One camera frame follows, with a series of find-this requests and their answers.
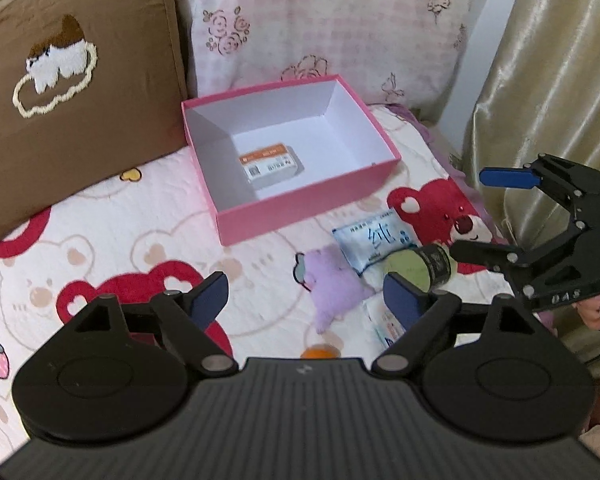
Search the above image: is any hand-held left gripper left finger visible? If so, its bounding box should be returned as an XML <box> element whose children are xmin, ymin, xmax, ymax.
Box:
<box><xmin>75</xmin><ymin>271</ymin><xmax>239</xmax><ymax>376</ymax></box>

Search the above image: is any gold curtain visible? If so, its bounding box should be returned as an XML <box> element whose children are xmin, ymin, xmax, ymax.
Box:
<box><xmin>461</xmin><ymin>0</ymin><xmax>600</xmax><ymax>246</ymax></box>

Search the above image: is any purple plush toy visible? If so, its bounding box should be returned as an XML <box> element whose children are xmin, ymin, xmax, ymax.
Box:
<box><xmin>293</xmin><ymin>248</ymin><xmax>377</xmax><ymax>335</ymax></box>

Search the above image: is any white floral tissue pack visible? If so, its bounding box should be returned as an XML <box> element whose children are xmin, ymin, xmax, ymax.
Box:
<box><xmin>362</xmin><ymin>296</ymin><xmax>408</xmax><ymax>352</ymax></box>

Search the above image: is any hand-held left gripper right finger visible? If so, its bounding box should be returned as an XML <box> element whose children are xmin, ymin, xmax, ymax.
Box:
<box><xmin>371</xmin><ymin>272</ymin><xmax>544</xmax><ymax>376</ymax></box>

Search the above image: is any pink cardboard box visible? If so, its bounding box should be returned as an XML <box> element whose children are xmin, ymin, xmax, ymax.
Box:
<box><xmin>181</xmin><ymin>73</ymin><xmax>402</xmax><ymax>247</ymax></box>

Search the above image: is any orange makeup sponge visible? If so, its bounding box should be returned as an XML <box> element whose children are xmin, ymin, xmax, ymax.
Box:
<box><xmin>301</xmin><ymin>344</ymin><xmax>342</xmax><ymax>359</ymax></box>

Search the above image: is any green and black round tin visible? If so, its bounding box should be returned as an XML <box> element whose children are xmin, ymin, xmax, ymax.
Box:
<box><xmin>383</xmin><ymin>242</ymin><xmax>453</xmax><ymax>292</ymax></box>

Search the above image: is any bear printed blanket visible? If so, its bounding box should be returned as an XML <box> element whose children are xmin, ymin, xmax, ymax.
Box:
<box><xmin>0</xmin><ymin>104</ymin><xmax>548</xmax><ymax>467</ymax></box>

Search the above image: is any blue and white tissue pack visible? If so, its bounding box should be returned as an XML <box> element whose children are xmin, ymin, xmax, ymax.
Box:
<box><xmin>332</xmin><ymin>208</ymin><xmax>417</xmax><ymax>277</ymax></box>

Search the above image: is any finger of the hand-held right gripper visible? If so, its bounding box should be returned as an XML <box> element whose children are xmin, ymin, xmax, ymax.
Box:
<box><xmin>451</xmin><ymin>230</ymin><xmax>589</xmax><ymax>286</ymax></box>
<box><xmin>479</xmin><ymin>154</ymin><xmax>600</xmax><ymax>231</ymax></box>

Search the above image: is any orange and white tissue pack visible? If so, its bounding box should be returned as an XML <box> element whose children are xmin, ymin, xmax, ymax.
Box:
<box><xmin>237</xmin><ymin>143</ymin><xmax>303</xmax><ymax>182</ymax></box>

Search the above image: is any brown embroidered cushion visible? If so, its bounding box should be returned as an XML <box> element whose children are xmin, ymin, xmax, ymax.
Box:
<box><xmin>0</xmin><ymin>0</ymin><xmax>189</xmax><ymax>256</ymax></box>

